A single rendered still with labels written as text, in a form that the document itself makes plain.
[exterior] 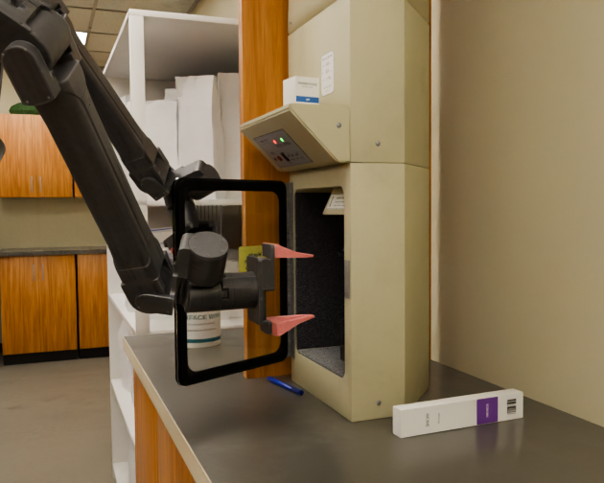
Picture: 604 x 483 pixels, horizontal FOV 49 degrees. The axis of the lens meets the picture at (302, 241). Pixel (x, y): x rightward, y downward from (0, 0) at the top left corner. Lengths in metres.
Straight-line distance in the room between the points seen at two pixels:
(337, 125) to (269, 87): 0.39
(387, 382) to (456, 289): 0.48
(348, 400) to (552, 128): 0.66
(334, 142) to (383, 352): 0.39
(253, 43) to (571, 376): 0.97
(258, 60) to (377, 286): 0.61
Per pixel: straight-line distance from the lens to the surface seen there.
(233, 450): 1.12
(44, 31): 0.81
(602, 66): 1.34
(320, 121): 1.17
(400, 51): 1.26
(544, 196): 1.42
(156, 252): 0.97
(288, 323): 1.03
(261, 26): 1.57
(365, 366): 1.23
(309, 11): 1.42
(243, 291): 1.00
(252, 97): 1.53
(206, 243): 0.94
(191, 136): 2.42
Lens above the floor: 1.33
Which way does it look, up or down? 3 degrees down
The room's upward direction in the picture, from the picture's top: 1 degrees counter-clockwise
